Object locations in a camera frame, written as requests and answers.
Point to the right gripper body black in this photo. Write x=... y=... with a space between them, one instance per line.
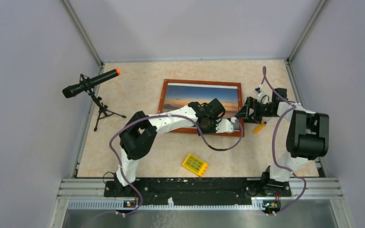
x=263 y=110

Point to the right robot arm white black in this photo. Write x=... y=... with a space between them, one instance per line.
x=307 y=138

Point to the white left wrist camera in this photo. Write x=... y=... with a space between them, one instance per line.
x=227 y=125

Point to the white slotted cable duct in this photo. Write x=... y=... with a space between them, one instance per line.
x=120 y=204

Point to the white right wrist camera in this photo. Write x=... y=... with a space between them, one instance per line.
x=260 y=95

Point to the yellow handled screwdriver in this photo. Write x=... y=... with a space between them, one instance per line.
x=259 y=128

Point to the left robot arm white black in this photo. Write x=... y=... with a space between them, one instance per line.
x=139 y=134

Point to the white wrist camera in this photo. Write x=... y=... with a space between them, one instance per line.
x=260 y=95
x=227 y=125

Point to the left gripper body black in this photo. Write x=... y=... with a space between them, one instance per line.
x=210 y=127

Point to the black mini tripod stand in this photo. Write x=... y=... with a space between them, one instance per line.
x=103 y=111

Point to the aluminium rail frame front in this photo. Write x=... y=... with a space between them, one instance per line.
x=307 y=189

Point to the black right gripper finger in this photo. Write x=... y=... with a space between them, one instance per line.
x=247 y=118
x=247 y=105

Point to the black microphone orange tip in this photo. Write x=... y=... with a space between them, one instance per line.
x=74 y=90

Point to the sunset photo print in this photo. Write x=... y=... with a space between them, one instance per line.
x=201 y=97

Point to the red wooden picture frame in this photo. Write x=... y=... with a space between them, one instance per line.
x=201 y=82

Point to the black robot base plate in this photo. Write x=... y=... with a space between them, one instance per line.
x=194 y=191

